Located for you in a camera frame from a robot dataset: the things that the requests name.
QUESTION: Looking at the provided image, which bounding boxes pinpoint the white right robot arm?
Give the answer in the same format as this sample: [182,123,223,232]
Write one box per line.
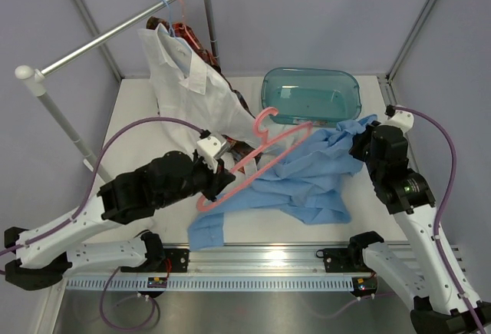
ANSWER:
[347,121,490,333]

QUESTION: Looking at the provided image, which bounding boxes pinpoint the light blue shirt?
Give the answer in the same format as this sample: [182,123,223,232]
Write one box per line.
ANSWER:
[187,114,377,250]

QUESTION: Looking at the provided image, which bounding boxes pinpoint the aluminium frame rail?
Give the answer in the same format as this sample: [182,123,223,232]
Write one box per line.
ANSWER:
[49,241,467,277]

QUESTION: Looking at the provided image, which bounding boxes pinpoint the white slotted cable duct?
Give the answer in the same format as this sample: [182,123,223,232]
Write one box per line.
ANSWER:
[65,276,354,292]

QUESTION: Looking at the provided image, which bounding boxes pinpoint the metal clothes rack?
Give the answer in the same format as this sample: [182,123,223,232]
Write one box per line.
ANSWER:
[15,0,218,170]

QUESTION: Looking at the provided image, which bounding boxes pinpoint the pink plastic hanger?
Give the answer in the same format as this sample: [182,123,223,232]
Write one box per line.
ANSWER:
[196,107,313,213]

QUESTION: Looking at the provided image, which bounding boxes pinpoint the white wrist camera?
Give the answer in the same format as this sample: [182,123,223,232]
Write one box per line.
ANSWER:
[382,105,414,134]
[196,131,229,174]

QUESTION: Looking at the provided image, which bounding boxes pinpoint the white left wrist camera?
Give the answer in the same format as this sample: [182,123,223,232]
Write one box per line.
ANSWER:
[196,131,229,174]

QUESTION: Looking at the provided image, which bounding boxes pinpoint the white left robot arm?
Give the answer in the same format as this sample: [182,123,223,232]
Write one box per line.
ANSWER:
[4,151,235,291]

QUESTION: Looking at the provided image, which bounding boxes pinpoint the teal plastic tub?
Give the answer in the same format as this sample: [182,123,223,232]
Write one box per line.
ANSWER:
[261,68,362,127]

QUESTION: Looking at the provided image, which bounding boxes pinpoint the white shirt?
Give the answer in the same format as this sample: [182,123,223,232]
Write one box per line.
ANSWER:
[138,23,261,161]

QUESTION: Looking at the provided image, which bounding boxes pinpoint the red plaid shirt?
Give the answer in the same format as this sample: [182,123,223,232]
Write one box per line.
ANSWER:
[146,16,253,163]

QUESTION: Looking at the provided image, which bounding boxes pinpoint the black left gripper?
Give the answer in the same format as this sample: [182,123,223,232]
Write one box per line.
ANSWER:
[157,153,235,210]

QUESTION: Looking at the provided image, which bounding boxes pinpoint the pink hanger on rack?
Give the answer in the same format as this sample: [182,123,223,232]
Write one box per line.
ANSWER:
[178,0,201,50]

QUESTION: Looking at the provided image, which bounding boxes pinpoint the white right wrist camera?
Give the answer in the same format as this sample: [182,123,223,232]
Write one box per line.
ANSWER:
[382,105,414,134]

